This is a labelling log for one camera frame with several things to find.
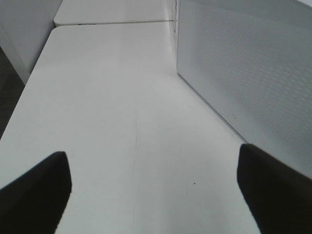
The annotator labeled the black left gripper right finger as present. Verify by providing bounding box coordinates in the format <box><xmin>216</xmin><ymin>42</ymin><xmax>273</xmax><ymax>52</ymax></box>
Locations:
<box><xmin>236</xmin><ymin>144</ymin><xmax>312</xmax><ymax>234</ymax></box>

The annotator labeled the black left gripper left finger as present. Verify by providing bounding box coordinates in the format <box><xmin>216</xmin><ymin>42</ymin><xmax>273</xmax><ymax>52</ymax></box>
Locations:
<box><xmin>0</xmin><ymin>152</ymin><xmax>72</xmax><ymax>234</ymax></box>

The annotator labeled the white microwave door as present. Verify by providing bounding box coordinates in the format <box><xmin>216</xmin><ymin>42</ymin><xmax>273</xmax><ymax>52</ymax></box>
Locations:
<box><xmin>177</xmin><ymin>0</ymin><xmax>312</xmax><ymax>176</ymax></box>

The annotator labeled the white microwave oven body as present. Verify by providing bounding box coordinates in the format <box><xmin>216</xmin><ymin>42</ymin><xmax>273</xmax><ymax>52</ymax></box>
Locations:
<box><xmin>167</xmin><ymin>0</ymin><xmax>180</xmax><ymax>67</ymax></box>

